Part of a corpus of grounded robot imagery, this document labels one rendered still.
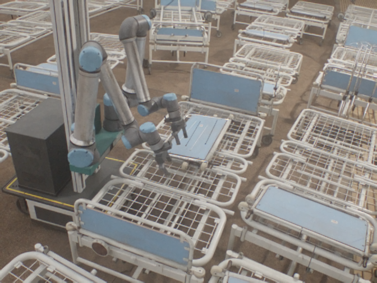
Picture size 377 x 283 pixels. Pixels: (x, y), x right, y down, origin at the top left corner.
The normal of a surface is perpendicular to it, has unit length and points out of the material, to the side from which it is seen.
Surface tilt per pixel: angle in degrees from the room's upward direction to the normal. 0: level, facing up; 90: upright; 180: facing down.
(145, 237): 90
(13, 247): 0
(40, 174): 90
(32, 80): 90
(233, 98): 90
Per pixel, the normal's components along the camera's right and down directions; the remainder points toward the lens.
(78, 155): 0.12, 0.62
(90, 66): 0.18, 0.44
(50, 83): -0.34, 0.50
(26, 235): 0.06, -0.83
